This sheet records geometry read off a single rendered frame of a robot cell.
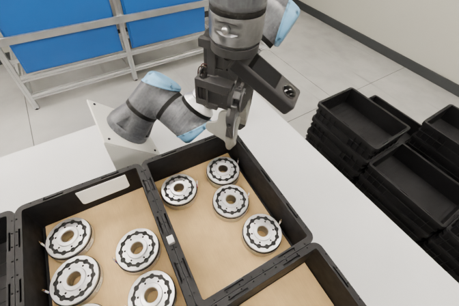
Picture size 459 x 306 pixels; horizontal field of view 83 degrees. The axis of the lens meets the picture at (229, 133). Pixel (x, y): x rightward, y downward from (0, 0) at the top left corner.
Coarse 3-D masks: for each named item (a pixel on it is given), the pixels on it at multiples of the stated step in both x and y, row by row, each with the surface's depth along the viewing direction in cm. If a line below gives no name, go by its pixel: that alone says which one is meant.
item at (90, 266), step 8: (80, 256) 61; (88, 256) 62; (64, 264) 60; (72, 264) 60; (80, 264) 60; (88, 264) 61; (96, 264) 60; (56, 272) 59; (64, 272) 59; (88, 272) 59; (96, 272) 59; (56, 280) 58; (88, 280) 58; (96, 280) 58; (56, 288) 57; (80, 288) 57; (88, 288) 57; (56, 296) 56; (64, 296) 56; (72, 296) 56; (80, 296) 56; (64, 304) 55; (72, 304) 55
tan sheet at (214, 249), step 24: (192, 168) 84; (168, 216) 73; (192, 216) 73; (216, 216) 73; (192, 240) 68; (216, 240) 69; (240, 240) 69; (192, 264) 64; (216, 264) 65; (240, 264) 65; (216, 288) 61
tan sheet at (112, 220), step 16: (144, 192) 77; (96, 208) 73; (112, 208) 73; (128, 208) 73; (144, 208) 74; (96, 224) 70; (112, 224) 70; (128, 224) 70; (144, 224) 71; (96, 240) 67; (112, 240) 67; (160, 240) 68; (48, 256) 64; (96, 256) 65; (112, 256) 65; (160, 256) 65; (112, 272) 62; (112, 288) 60; (128, 288) 60; (176, 288) 61; (112, 304) 58; (176, 304) 59
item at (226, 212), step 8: (216, 192) 75; (224, 192) 75; (240, 192) 76; (216, 200) 73; (240, 200) 73; (248, 200) 74; (216, 208) 71; (224, 208) 72; (232, 208) 72; (240, 208) 72; (224, 216) 70; (232, 216) 70
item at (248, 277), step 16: (192, 144) 78; (240, 144) 79; (256, 160) 75; (160, 208) 63; (288, 208) 65; (304, 224) 63; (176, 240) 58; (304, 240) 60; (288, 256) 57; (256, 272) 55; (192, 288) 52; (224, 288) 53; (208, 304) 51
